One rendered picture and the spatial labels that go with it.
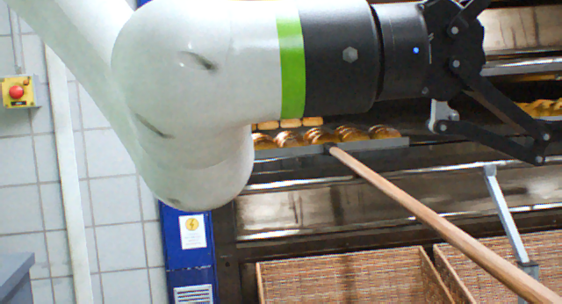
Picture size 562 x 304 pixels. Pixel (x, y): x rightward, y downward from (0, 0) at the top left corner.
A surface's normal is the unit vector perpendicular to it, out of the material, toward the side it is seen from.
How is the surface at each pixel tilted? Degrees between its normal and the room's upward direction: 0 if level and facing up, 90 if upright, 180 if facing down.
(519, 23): 70
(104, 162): 90
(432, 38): 90
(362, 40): 78
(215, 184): 135
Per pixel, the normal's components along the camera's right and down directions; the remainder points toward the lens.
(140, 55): -0.41, -0.02
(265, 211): 0.07, -0.22
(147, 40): -0.36, -0.25
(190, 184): 0.01, 0.83
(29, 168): 0.11, 0.13
